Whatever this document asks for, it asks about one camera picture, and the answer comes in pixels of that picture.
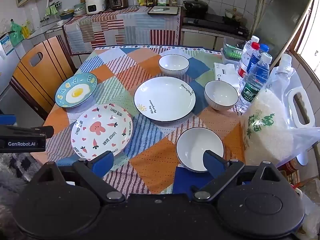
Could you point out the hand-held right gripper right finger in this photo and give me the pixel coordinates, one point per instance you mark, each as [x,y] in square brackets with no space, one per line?
[212,163]

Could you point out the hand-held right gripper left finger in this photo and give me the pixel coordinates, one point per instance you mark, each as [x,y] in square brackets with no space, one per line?
[103,162]

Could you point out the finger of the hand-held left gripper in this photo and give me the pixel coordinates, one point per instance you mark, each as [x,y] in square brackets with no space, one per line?
[7,119]
[37,130]

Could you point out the white dark-rimmed bowl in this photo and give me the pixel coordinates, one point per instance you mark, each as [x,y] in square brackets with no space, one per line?
[173,65]
[221,95]
[192,145]

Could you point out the pink bear print plate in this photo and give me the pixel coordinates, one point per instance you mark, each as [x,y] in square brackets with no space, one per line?
[101,130]

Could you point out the blue fried egg plate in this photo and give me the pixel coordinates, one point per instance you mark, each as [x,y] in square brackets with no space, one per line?
[76,90]

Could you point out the large white dark-rimmed plate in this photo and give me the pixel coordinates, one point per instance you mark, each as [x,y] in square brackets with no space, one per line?
[164,101]

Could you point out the stack of pale bowls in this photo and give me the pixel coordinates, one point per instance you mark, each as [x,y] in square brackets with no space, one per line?
[79,9]

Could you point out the grey fuzzy cloth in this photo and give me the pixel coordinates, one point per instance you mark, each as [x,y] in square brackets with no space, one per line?
[10,172]

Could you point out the patchwork tablecloth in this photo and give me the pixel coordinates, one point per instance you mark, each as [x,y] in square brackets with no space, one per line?
[150,162]

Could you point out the silver refrigerator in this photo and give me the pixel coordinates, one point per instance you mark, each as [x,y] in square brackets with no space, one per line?
[5,72]

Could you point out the wooden chair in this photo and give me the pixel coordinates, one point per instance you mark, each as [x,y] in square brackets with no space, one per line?
[32,75]

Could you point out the plastic bag with yellow item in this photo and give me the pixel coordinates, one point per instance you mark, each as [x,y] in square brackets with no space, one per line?
[267,130]

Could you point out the red can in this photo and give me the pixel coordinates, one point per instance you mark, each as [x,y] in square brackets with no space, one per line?
[291,168]

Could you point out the green label water bottle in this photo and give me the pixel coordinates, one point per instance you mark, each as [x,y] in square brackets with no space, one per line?
[252,90]

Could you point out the green plastic bag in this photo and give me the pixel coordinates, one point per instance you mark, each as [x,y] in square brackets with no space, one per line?
[15,33]

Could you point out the white tissue pack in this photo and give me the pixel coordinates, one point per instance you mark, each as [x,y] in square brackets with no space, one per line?
[225,73]

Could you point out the red label water bottle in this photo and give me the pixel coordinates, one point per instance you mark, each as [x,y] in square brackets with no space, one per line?
[242,73]

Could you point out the white plastic bag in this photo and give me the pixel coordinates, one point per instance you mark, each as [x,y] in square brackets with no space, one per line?
[307,140]

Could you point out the clear plastic container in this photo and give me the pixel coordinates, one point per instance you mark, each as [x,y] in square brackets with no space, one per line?
[228,60]

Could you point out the metal faucet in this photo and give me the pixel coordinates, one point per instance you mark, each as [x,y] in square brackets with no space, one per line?
[45,19]

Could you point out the blue label water bottle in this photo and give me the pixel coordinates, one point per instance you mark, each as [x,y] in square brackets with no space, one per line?
[253,60]

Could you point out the clear plastic basket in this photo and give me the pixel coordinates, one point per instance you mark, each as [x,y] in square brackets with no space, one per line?
[232,51]

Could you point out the green cloth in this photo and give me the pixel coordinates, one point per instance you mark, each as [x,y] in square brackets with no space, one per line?
[51,10]

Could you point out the clear white-cap water bottle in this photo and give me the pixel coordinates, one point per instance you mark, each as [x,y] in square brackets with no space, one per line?
[246,51]

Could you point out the blue bowl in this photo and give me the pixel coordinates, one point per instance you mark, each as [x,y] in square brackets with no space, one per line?
[66,15]

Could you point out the cream lower cabinet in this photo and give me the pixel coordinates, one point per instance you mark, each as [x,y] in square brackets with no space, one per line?
[200,39]

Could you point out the patchwork counter cloth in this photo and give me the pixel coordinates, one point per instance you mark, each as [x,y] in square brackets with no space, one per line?
[112,30]

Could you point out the white rice cooker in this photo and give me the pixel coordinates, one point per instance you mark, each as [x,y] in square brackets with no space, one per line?
[94,5]

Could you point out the black gas stove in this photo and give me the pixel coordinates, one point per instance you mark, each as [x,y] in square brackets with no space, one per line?
[215,23]

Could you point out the small cream pot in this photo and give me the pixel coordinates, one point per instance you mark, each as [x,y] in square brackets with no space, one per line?
[233,14]

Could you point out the window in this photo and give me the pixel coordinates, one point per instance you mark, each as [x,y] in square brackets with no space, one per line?
[310,42]

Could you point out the grey metal panel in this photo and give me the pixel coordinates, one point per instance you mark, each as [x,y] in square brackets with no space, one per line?
[282,22]

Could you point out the dark cutting board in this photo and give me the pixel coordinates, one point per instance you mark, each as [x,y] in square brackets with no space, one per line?
[172,11]

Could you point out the black wok with lid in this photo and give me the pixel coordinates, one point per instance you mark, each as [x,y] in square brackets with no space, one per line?
[195,5]

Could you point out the kitchen knife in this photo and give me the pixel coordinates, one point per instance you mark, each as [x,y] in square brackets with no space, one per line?
[160,9]

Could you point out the green white food packet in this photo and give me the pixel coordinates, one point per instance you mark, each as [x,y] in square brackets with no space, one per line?
[162,1]

